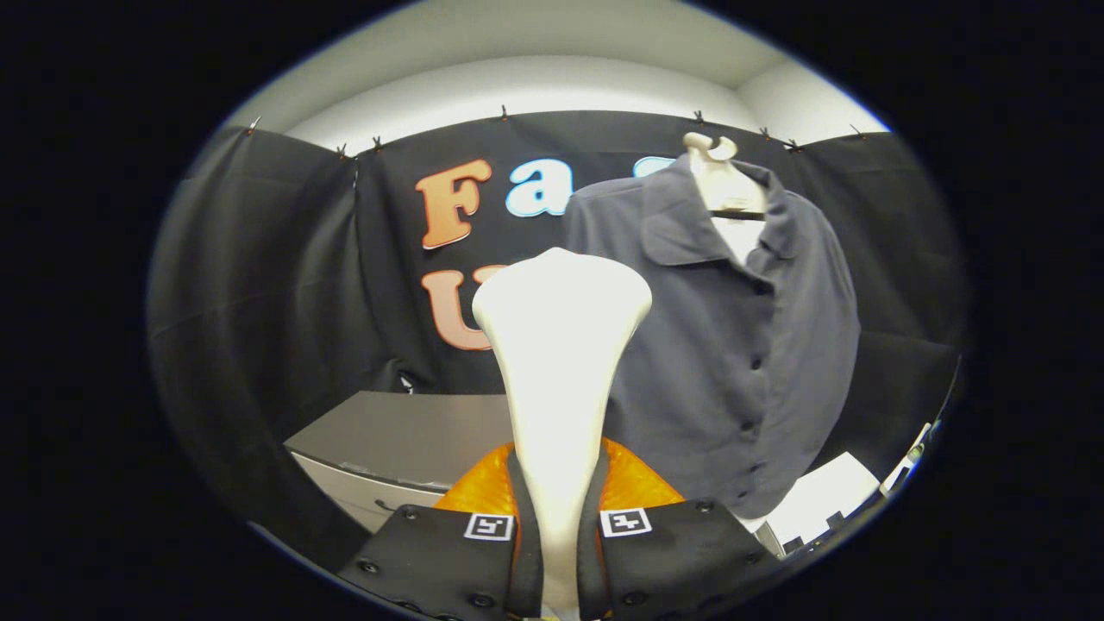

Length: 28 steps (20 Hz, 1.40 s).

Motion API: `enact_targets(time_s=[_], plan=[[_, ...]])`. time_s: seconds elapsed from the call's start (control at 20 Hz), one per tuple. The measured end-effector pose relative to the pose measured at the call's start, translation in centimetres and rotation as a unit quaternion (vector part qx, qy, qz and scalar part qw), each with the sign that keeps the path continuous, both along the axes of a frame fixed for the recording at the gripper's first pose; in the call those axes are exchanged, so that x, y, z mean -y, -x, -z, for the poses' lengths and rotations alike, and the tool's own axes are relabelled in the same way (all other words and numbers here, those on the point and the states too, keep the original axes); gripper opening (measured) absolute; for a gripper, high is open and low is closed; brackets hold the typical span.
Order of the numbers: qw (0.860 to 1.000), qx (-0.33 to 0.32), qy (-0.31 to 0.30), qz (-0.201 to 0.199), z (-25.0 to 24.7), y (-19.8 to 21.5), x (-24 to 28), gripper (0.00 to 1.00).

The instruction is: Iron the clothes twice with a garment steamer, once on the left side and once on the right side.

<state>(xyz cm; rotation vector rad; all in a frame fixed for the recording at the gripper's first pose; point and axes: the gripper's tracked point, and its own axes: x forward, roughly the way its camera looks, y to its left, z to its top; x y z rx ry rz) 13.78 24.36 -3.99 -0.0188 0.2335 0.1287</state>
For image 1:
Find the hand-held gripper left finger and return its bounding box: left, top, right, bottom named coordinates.
left=338, top=442, right=546, bottom=621

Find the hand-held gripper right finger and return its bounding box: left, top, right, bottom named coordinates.
left=576, top=437, right=781, bottom=621

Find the white garment steamer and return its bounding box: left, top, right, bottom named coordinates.
left=472, top=248, right=654, bottom=618

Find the grey button-up shirt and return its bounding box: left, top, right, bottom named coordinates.
left=562, top=155, right=862, bottom=520

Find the white garment form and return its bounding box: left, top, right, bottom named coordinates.
left=683, top=132, right=768, bottom=265

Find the grey drawer cabinet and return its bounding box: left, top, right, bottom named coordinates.
left=285, top=391, right=518, bottom=534

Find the white side table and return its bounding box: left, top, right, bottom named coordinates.
left=763, top=452, right=882, bottom=551

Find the black backdrop cloth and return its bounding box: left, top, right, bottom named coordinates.
left=147, top=110, right=967, bottom=570

